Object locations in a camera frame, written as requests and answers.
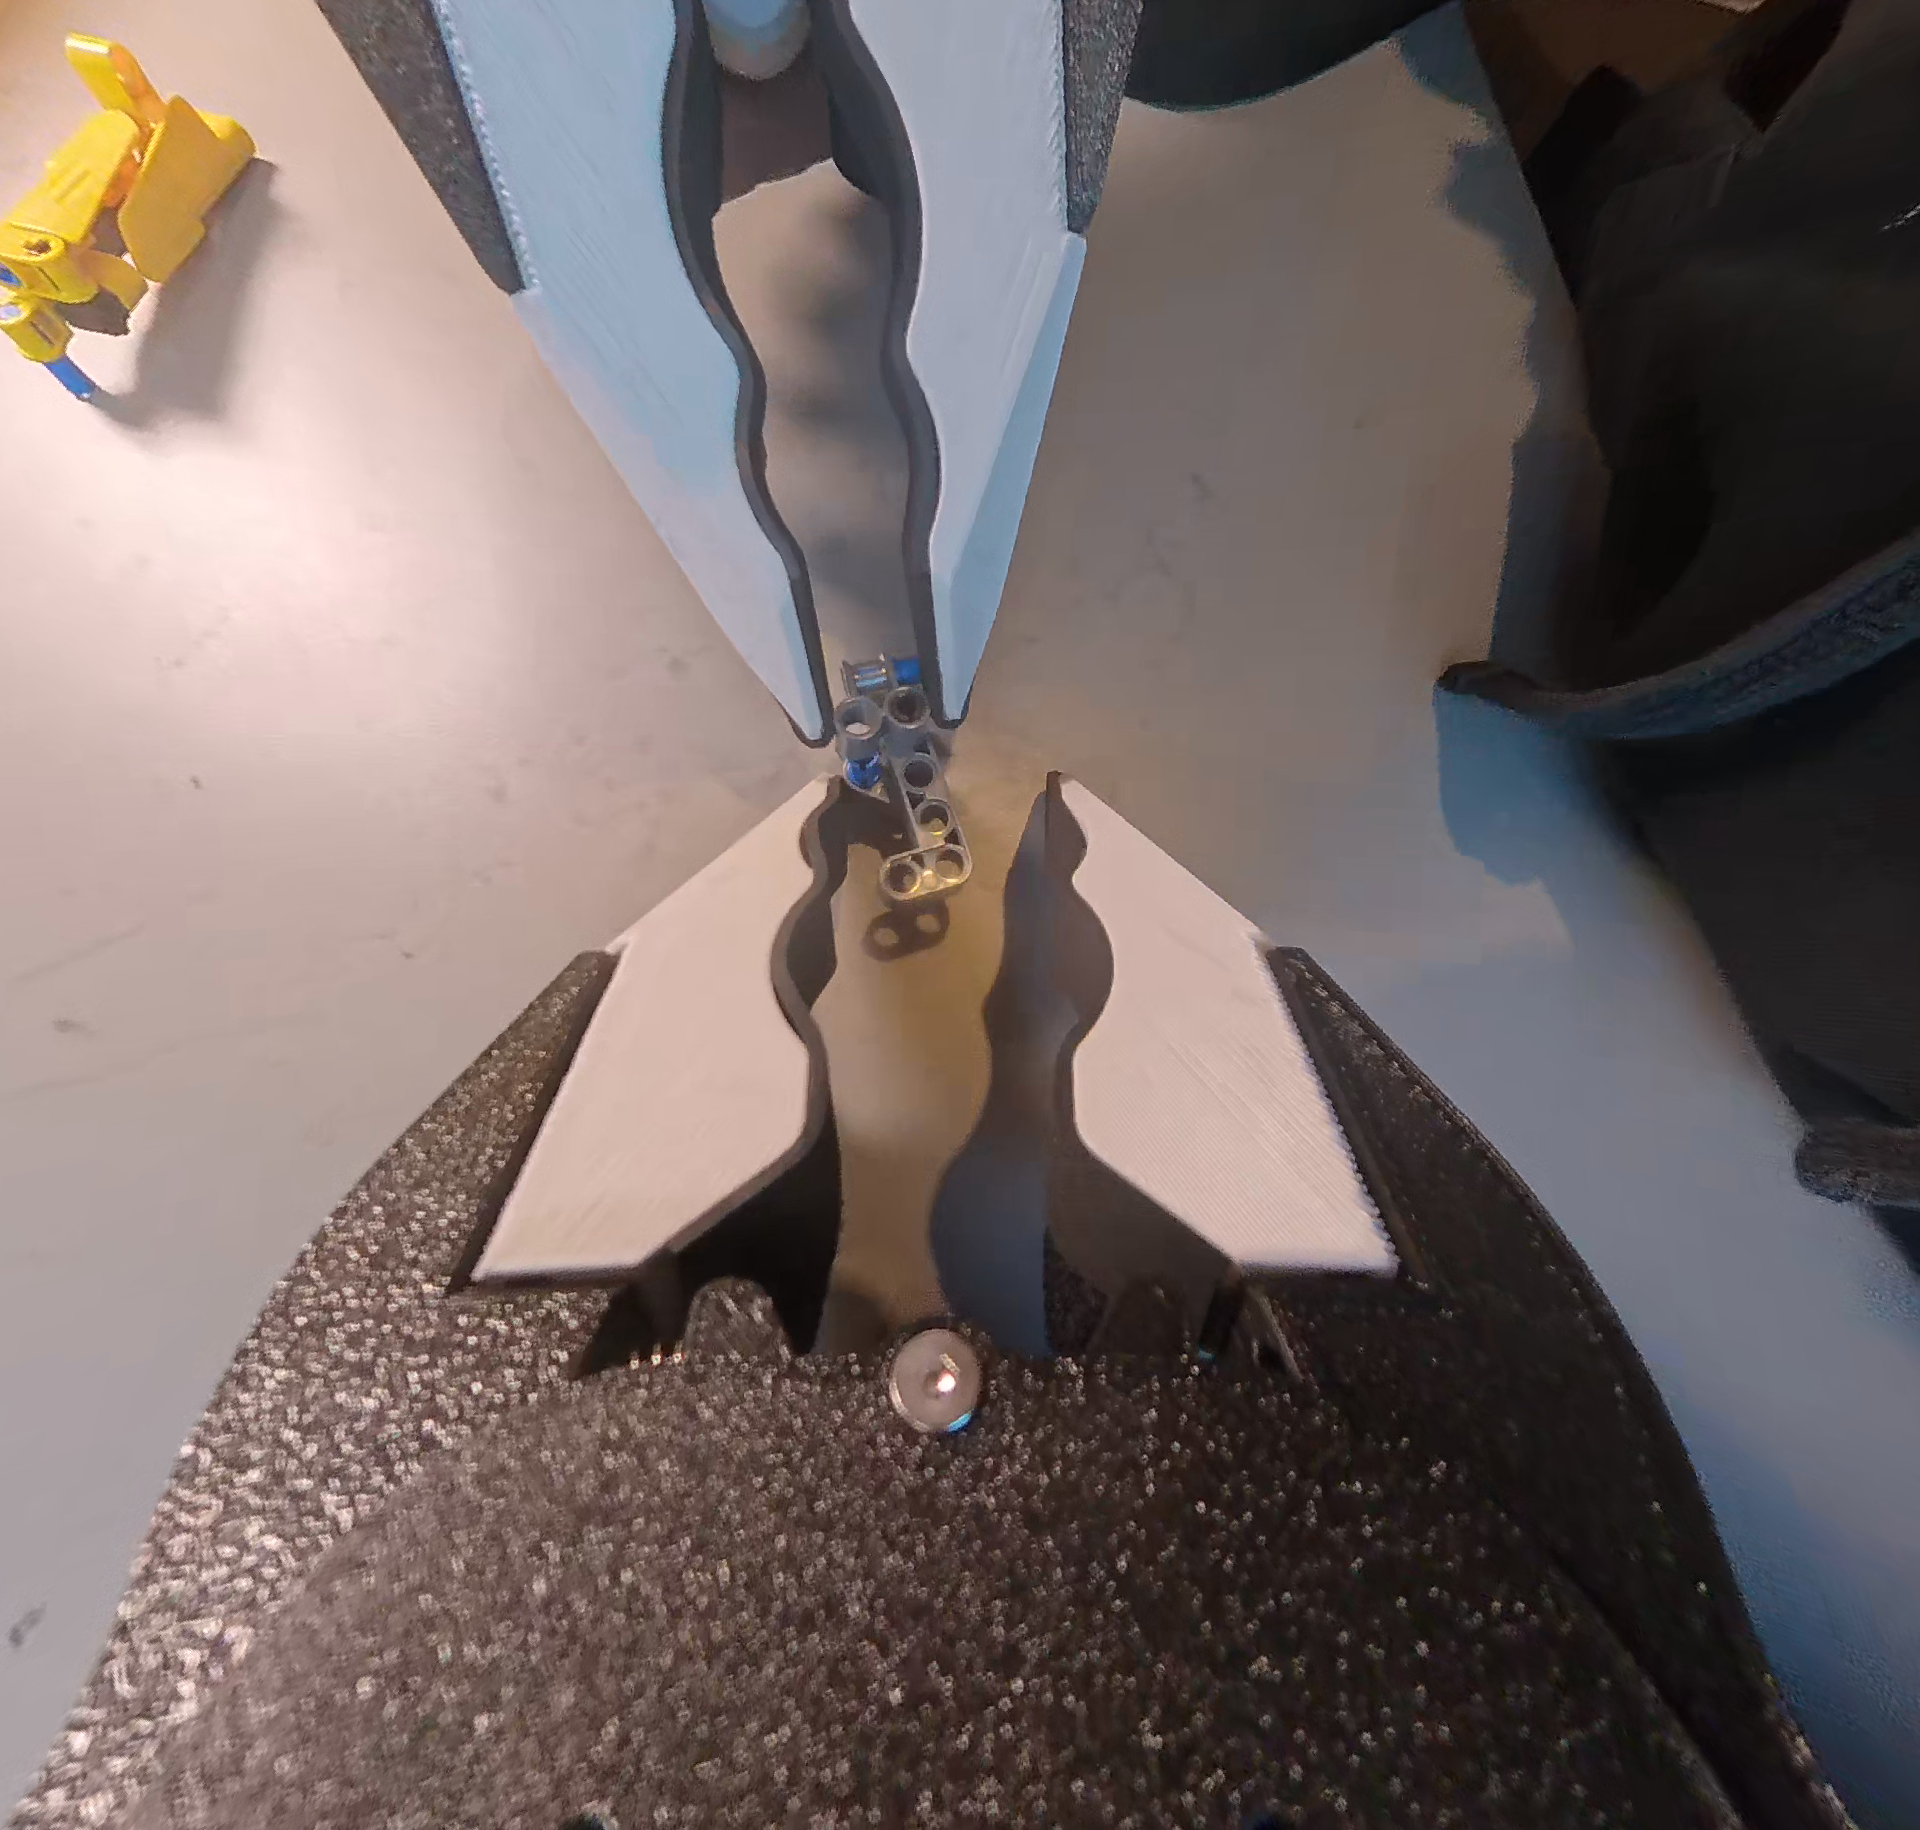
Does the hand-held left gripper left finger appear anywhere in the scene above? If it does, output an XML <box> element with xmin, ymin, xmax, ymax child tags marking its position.
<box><xmin>468</xmin><ymin>777</ymin><xmax>840</xmax><ymax>1285</ymax></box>

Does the black printed sweatshirt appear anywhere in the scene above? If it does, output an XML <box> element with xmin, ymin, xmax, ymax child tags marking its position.
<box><xmin>1439</xmin><ymin>0</ymin><xmax>1920</xmax><ymax>1261</ymax></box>

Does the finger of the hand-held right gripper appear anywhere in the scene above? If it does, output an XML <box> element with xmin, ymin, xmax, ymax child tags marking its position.
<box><xmin>400</xmin><ymin>0</ymin><xmax>836</xmax><ymax>751</ymax></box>
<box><xmin>803</xmin><ymin>0</ymin><xmax>1090</xmax><ymax>734</ymax></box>

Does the yellow brick assembly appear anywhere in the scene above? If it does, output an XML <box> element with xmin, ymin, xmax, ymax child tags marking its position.
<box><xmin>0</xmin><ymin>33</ymin><xmax>261</xmax><ymax>405</ymax></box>

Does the person's right forearm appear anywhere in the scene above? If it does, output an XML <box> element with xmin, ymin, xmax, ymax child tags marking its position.
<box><xmin>1116</xmin><ymin>0</ymin><xmax>1567</xmax><ymax>108</ymax></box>

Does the grey desk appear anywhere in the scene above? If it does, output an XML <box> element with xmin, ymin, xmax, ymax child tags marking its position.
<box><xmin>0</xmin><ymin>0</ymin><xmax>1920</xmax><ymax>1830</ymax></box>

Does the grey brick beam assembly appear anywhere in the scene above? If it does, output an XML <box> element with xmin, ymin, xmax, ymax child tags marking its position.
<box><xmin>829</xmin><ymin>651</ymin><xmax>978</xmax><ymax>908</ymax></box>

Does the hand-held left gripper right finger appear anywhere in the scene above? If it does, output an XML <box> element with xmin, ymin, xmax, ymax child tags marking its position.
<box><xmin>935</xmin><ymin>773</ymin><xmax>1404</xmax><ymax>1353</ymax></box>

